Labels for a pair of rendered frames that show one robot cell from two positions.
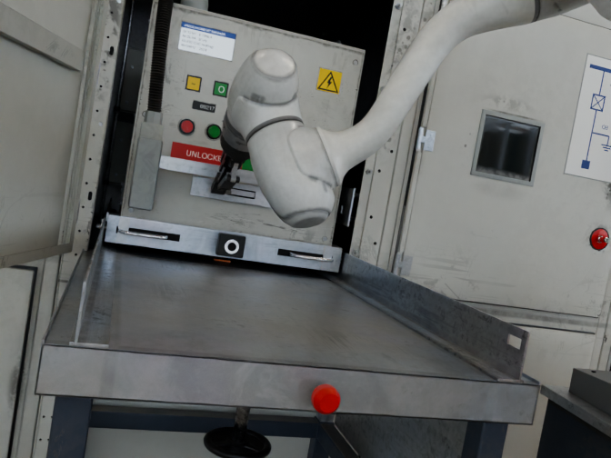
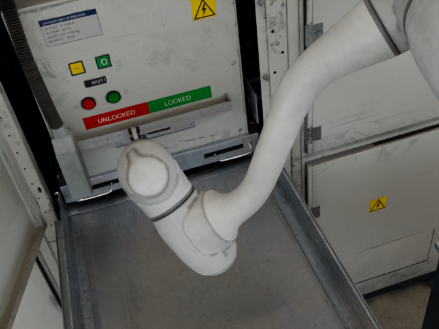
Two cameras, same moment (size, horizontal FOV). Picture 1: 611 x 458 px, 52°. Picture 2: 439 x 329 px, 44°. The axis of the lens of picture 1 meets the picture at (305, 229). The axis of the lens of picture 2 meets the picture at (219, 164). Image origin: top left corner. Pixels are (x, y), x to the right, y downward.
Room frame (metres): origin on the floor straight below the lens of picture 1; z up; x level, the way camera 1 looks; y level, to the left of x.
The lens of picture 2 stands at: (0.33, -0.10, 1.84)
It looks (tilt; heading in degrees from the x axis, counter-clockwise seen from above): 41 degrees down; 6
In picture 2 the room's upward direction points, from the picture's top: 8 degrees counter-clockwise
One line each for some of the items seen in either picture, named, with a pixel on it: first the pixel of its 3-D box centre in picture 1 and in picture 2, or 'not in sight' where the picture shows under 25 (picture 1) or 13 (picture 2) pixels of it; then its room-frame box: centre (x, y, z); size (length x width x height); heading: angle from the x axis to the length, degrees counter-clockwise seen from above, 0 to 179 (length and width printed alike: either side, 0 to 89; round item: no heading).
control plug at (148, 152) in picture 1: (145, 165); (71, 161); (1.29, 0.35, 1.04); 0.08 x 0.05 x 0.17; 17
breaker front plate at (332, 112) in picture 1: (247, 134); (144, 86); (1.41, 0.16, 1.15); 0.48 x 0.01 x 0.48; 107
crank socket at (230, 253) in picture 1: (231, 245); not in sight; (1.39, 0.16, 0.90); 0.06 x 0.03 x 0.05; 107
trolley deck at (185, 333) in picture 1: (258, 317); (204, 294); (1.05, 0.05, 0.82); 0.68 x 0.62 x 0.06; 17
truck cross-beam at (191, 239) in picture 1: (228, 243); (161, 162); (1.43, 0.17, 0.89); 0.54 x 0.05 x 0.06; 107
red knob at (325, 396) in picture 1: (323, 396); not in sight; (0.70, -0.05, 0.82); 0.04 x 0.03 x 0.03; 17
